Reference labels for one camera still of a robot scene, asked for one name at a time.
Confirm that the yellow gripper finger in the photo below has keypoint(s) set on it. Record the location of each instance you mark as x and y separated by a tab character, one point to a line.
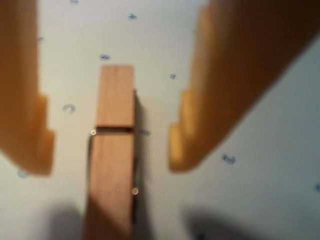
20	100
225	87

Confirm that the wooden clothespin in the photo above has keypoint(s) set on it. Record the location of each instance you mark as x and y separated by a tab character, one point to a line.
112	162

